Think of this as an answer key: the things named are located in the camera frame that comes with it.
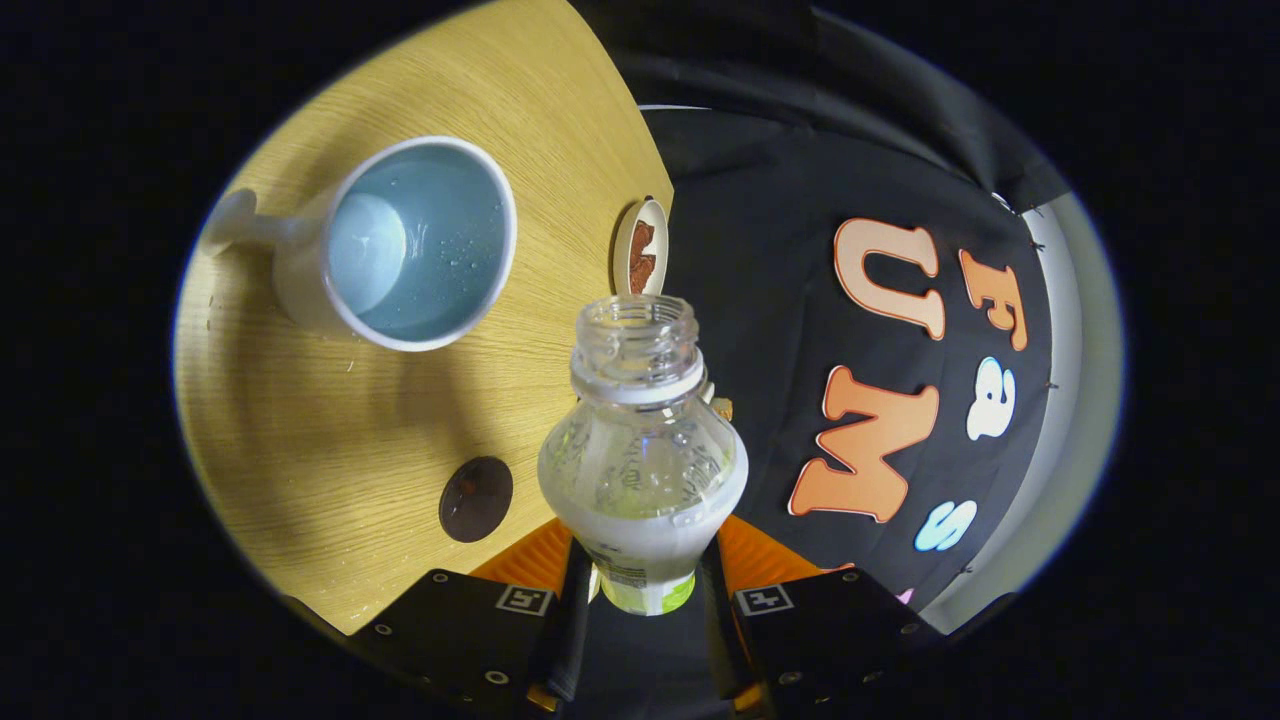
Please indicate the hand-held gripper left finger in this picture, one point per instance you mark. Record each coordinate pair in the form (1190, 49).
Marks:
(570, 640)

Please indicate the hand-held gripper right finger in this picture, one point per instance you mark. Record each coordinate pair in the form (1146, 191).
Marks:
(722, 640)

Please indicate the dark brown round coaster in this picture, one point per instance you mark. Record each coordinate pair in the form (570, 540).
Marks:
(476, 500)

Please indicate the clear plastic juice bottle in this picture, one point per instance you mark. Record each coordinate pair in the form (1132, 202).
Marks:
(640, 470)

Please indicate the white cup with blue inside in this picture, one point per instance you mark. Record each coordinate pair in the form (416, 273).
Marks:
(420, 240)

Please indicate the toasted bread slice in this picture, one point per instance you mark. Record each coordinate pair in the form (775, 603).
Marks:
(722, 409)

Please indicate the wooden table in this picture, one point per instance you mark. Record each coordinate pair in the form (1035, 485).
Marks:
(330, 430)

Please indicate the red meat piece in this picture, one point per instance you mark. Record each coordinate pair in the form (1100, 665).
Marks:
(643, 238)
(641, 272)

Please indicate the round plate with meat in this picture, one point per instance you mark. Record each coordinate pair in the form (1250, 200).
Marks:
(622, 250)

